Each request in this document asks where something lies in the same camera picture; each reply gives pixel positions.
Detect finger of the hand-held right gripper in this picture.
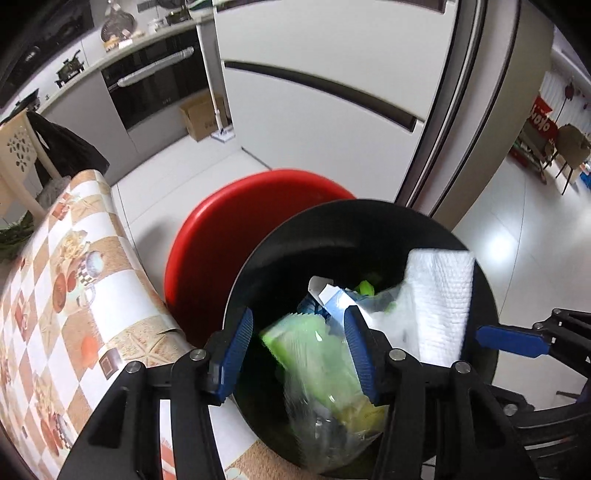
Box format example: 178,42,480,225
475,308,591,367
489,385,591,462

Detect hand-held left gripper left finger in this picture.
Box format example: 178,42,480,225
58,306,254,480

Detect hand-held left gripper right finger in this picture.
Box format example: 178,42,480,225
343,305,528,480

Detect blue white carton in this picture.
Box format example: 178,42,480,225
298,275,370,324

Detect white paper towel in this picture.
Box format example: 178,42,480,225
365,248,476,367

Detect black trash bin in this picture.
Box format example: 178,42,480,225
223,199,501,478

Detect red plastic bin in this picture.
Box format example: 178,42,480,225
164,169,357,344

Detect checkered vinyl tablecloth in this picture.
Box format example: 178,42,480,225
0,169,241,480

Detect brown chair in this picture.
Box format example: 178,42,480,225
545,124,591,197

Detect red printed box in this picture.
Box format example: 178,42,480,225
529,95,557,144

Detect cardboard box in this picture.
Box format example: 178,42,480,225
179,90,229,141

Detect green vegetables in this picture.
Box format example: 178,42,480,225
0,215,35,264

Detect black bag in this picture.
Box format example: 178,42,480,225
25,111,109,185

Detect white mop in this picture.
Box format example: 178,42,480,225
196,23,236,141

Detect black built-in oven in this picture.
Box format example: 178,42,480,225
99,30,213,134

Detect beige plastic chair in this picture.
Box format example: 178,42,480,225
0,111,61,217

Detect white refrigerator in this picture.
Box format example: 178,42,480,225
212,0,490,217

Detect black range hood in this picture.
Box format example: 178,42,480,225
0,0,95,109

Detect sliding door frame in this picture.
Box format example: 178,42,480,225
397,0,555,227

